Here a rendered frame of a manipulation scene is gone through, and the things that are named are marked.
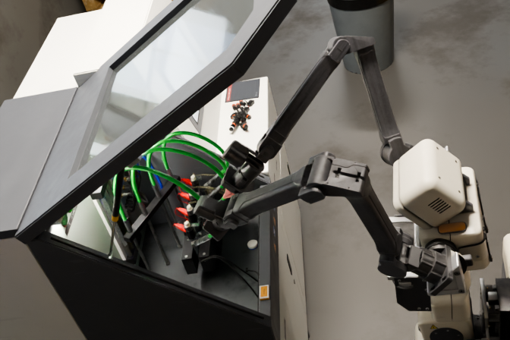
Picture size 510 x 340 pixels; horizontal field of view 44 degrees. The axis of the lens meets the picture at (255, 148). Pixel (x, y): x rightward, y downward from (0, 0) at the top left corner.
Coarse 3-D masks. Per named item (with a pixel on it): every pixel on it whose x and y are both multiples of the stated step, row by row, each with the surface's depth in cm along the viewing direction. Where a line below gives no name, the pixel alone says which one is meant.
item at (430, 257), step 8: (424, 248) 169; (448, 248) 170; (424, 256) 166; (432, 256) 167; (440, 256) 168; (448, 256) 168; (424, 264) 166; (432, 264) 166; (440, 264) 166; (448, 264) 166; (416, 272) 168; (424, 272) 166; (432, 272) 165; (440, 272) 166; (448, 272) 164; (432, 280) 167; (440, 280) 166; (448, 280) 163; (432, 288) 168; (440, 288) 166
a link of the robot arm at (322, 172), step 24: (312, 168) 147; (336, 168) 144; (360, 168) 144; (336, 192) 144; (360, 192) 141; (360, 216) 153; (384, 216) 155; (384, 240) 160; (408, 240) 168; (384, 264) 165
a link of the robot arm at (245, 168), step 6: (252, 156) 196; (246, 162) 196; (252, 162) 194; (258, 162) 195; (246, 168) 195; (252, 168) 193; (258, 168) 194; (246, 174) 196; (252, 174) 195; (258, 174) 195
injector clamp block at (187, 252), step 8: (184, 240) 229; (184, 248) 225; (192, 248) 224; (200, 248) 224; (208, 248) 223; (216, 248) 235; (184, 256) 222; (192, 256) 222; (200, 256) 221; (208, 256) 220; (184, 264) 223; (192, 264) 223; (208, 264) 223; (192, 272) 226
